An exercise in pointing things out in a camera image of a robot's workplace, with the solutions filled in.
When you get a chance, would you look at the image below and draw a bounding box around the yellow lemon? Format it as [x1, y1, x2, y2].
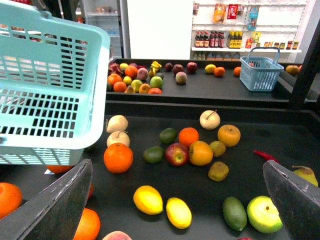
[133, 185, 164, 215]
[165, 197, 192, 230]

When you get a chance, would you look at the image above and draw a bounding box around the small orange tangerine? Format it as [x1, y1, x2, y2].
[178, 127, 200, 148]

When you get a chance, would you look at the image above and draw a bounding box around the black shelf upright post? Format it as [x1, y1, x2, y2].
[288, 32, 320, 110]

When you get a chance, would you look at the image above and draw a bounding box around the brown kiwi fruit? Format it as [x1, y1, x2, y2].
[208, 161, 229, 182]

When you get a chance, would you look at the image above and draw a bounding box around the yellow-orange apple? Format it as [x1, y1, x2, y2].
[217, 124, 241, 147]

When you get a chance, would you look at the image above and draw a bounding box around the light teal plastic basket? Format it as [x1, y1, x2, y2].
[0, 0, 110, 166]

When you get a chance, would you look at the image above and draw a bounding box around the green apple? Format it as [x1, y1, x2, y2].
[246, 195, 283, 234]

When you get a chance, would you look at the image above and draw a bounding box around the white pear with stem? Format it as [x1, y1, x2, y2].
[199, 110, 221, 130]

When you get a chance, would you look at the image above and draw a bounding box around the orange persimmon-like fruit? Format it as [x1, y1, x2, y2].
[189, 140, 213, 167]

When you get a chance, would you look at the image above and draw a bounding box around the large orange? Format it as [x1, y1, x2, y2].
[103, 142, 134, 174]

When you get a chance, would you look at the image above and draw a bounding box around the yellow-green pear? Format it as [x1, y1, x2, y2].
[292, 165, 319, 187]

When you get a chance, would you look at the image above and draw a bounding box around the white pear left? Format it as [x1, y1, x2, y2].
[105, 114, 129, 133]

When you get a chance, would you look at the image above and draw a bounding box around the blue plastic basket with handle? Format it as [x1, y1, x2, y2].
[239, 46, 284, 92]

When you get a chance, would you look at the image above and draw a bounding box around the red chili pepper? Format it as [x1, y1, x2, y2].
[253, 150, 280, 164]

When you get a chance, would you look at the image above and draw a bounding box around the green lime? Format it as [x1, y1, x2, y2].
[222, 196, 247, 232]

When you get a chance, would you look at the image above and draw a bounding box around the red apple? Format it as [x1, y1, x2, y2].
[164, 143, 189, 167]

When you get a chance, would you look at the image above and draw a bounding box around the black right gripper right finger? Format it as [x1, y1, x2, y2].
[262, 160, 320, 240]

